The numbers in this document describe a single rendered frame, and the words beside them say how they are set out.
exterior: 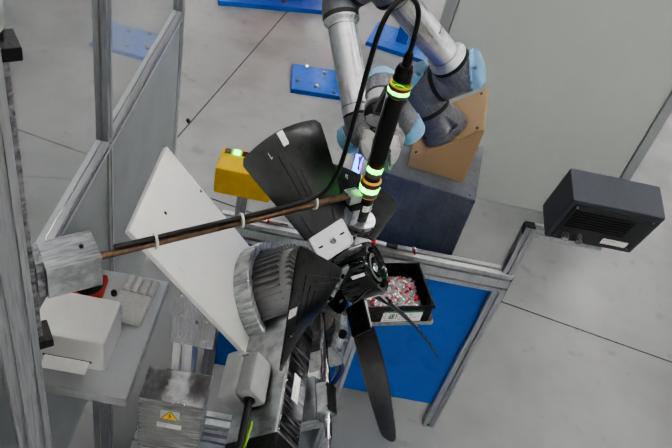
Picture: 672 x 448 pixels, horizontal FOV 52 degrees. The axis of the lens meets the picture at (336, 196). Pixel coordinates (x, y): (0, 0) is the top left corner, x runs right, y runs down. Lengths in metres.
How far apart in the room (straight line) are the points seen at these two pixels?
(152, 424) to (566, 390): 1.90
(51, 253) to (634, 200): 1.46
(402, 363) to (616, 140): 1.78
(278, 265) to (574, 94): 2.31
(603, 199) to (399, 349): 0.90
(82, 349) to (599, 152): 2.81
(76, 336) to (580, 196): 1.29
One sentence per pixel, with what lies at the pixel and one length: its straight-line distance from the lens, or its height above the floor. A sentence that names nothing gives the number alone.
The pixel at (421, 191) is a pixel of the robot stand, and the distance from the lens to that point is 2.17.
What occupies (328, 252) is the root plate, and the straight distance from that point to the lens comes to 1.50.
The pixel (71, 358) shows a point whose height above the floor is 0.90.
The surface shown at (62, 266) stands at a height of 1.38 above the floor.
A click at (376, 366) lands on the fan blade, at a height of 1.11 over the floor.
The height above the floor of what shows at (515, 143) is 0.40.
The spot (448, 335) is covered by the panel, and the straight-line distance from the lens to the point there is 2.41.
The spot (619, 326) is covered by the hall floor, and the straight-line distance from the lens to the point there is 3.58.
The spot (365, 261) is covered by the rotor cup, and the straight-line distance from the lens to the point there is 1.47.
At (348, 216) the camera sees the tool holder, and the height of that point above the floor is 1.29.
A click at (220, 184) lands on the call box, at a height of 1.02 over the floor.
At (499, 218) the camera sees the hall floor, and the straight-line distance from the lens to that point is 3.80.
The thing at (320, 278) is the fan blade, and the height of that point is 1.34.
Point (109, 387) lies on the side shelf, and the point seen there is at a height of 0.86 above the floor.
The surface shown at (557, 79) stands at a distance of 3.49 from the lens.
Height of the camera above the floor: 2.29
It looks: 40 degrees down
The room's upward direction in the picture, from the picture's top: 15 degrees clockwise
